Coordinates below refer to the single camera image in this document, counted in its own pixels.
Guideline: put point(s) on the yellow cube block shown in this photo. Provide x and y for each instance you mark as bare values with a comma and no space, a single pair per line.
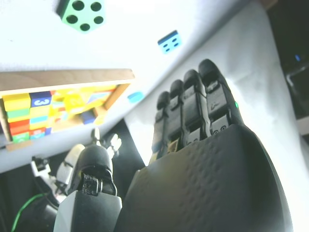
72,104

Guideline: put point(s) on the dark blue letter cube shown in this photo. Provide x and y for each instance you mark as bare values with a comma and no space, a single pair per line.
88,117

